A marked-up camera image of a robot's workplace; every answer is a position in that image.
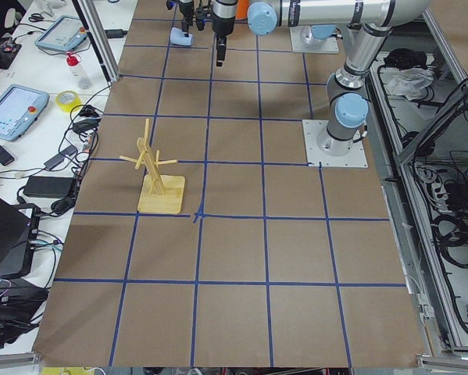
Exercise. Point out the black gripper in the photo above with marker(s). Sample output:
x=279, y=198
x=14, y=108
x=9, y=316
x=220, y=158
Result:
x=185, y=8
x=222, y=23

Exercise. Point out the light blue plastic cup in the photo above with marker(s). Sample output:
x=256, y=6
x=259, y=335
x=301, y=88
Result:
x=180, y=38

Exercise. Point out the wooden cup rack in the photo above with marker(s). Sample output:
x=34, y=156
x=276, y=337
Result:
x=162, y=194

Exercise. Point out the orange can with silver lid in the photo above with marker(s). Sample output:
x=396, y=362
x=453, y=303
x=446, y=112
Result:
x=242, y=10

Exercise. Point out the white squeeze bottle red cap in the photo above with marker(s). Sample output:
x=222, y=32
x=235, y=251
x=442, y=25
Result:
x=81, y=77

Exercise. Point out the far teach pendant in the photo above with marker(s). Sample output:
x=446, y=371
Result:
x=63, y=35

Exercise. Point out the teach pendant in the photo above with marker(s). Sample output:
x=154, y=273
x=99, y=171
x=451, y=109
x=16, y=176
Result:
x=20, y=106
x=63, y=35

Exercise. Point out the yellow tape roll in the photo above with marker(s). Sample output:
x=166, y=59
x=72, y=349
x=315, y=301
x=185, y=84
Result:
x=68, y=101

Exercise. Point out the grey small adapter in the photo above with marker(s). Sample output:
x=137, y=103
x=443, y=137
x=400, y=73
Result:
x=54, y=161

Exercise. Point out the near teach pendant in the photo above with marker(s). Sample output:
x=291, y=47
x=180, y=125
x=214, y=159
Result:
x=20, y=106

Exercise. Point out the black power adapter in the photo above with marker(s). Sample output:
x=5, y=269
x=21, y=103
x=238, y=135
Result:
x=48, y=187

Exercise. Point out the black smartphone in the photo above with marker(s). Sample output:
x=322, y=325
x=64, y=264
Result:
x=5, y=157

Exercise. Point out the black laptop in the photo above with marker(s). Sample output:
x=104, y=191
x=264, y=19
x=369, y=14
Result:
x=18, y=228

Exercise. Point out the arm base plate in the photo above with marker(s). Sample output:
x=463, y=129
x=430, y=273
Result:
x=318, y=39
x=323, y=150

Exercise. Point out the aluminium frame post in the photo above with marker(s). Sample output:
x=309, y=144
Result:
x=90, y=19

